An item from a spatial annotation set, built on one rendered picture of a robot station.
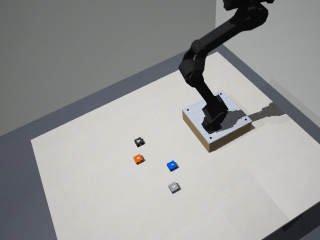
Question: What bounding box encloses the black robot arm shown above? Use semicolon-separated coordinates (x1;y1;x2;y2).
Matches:
178;0;274;134

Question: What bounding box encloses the blue block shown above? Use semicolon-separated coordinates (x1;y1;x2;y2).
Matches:
167;161;178;172

